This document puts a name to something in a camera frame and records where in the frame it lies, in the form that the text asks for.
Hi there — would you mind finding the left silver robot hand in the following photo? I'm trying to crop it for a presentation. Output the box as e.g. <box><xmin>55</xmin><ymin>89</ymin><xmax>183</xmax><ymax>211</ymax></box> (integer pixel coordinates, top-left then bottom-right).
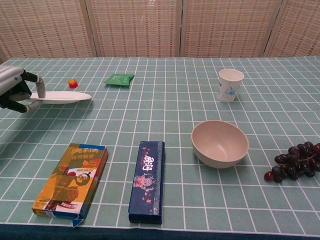
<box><xmin>0</xmin><ymin>66</ymin><xmax>47</xmax><ymax>114</ymax></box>

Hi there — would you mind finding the white round plate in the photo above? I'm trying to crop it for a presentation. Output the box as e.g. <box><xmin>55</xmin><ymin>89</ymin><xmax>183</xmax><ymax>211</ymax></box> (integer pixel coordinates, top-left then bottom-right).
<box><xmin>29</xmin><ymin>90</ymin><xmax>92</xmax><ymax>105</ymax></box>

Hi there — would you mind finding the white paper cup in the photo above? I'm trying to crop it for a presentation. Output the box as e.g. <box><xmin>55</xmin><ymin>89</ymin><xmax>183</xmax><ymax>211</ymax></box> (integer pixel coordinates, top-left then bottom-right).
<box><xmin>217</xmin><ymin>68</ymin><xmax>245</xmax><ymax>103</ymax></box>

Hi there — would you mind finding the beige bowl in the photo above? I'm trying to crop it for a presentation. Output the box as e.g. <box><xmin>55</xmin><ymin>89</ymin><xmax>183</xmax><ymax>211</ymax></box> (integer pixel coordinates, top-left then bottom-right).
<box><xmin>191</xmin><ymin>120</ymin><xmax>250</xmax><ymax>169</ymax></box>

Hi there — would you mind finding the bamboo folding screen panel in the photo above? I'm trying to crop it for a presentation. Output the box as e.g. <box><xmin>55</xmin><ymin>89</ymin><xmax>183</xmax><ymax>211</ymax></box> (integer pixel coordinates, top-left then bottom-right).
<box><xmin>85</xmin><ymin>0</ymin><xmax>185</xmax><ymax>59</ymax></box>
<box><xmin>0</xmin><ymin>0</ymin><xmax>101</xmax><ymax>61</ymax></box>
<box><xmin>265</xmin><ymin>0</ymin><xmax>320</xmax><ymax>58</ymax></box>
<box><xmin>180</xmin><ymin>0</ymin><xmax>285</xmax><ymax>59</ymax></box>

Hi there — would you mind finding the green snack packet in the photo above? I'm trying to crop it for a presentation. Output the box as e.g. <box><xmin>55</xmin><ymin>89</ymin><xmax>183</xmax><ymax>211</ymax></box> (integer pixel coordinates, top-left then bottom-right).
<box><xmin>103</xmin><ymin>73</ymin><xmax>135</xmax><ymax>87</ymax></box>

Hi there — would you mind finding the orange snack box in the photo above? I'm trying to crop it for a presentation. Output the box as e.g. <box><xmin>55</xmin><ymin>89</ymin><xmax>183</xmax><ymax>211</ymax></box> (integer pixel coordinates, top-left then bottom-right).
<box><xmin>31</xmin><ymin>142</ymin><xmax>110</xmax><ymax>229</ymax></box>

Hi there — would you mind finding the green grid tablecloth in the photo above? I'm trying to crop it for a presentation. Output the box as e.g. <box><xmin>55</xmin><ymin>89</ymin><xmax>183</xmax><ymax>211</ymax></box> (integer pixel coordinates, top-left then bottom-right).
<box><xmin>0</xmin><ymin>56</ymin><xmax>320</xmax><ymax>240</ymax></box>

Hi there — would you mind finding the dark blue long box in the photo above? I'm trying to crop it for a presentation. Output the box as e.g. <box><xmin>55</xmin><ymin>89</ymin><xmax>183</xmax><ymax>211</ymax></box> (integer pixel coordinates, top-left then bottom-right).
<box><xmin>127</xmin><ymin>140</ymin><xmax>166</xmax><ymax>225</ymax></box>

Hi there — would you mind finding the dark purple grape bunch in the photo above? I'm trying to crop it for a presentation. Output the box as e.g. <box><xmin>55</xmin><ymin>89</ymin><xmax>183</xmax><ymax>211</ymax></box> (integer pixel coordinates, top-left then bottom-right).
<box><xmin>264</xmin><ymin>141</ymin><xmax>320</xmax><ymax>183</ymax></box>

